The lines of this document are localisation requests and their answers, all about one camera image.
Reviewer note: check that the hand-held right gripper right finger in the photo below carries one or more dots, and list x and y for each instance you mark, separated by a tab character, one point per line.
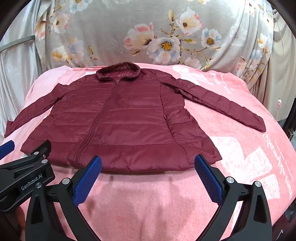
208	180

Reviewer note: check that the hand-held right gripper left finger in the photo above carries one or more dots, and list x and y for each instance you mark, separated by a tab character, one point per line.
89	180

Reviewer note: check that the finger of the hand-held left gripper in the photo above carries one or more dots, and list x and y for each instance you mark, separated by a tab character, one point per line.
7	148
39	149

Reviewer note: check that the maroon puffer jacket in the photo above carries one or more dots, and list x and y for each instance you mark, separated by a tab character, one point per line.
129	120

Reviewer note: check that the pink printed blanket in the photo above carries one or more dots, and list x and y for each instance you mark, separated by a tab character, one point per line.
161	204

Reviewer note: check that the grey satin sheet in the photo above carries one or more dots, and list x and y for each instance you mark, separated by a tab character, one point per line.
16	81

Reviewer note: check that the dark furniture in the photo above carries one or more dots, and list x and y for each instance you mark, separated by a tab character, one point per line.
290	129

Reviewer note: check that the grey floral blanket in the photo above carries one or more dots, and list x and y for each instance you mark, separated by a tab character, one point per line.
138	34

